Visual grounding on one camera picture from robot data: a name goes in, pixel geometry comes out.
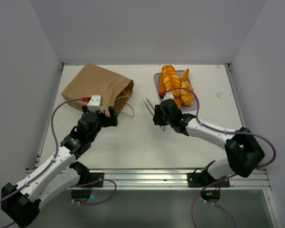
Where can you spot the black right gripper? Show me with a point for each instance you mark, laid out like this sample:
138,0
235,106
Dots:
158,116

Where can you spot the small orange bread roll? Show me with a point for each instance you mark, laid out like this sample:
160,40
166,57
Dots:
177,96

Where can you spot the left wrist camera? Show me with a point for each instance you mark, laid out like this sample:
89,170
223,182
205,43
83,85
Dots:
95,104

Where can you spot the aluminium mounting rail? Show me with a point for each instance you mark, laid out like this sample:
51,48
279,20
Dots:
176,179

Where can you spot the long orange bread loaf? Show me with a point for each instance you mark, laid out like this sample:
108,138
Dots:
161,85

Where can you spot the braided glazed bread loaf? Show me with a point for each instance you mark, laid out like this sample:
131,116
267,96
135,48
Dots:
170,77

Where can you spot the brown paper bag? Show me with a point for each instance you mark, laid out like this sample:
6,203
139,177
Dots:
114,88

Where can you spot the orange croissant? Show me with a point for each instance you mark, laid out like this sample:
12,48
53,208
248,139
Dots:
187,98

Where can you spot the steel kitchen tongs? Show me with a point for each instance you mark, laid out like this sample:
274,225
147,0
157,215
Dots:
150,108

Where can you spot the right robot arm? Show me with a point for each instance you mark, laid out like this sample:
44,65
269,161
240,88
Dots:
243,152

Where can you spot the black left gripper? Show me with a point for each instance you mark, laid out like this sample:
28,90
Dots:
110,121

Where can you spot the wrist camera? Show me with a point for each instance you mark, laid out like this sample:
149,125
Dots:
95,104
166,95

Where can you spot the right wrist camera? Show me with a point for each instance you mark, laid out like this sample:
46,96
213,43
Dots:
166,95

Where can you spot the lilac plastic tray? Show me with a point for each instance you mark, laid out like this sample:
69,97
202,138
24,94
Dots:
183,107

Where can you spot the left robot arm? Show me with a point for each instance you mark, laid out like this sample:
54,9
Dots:
23,201

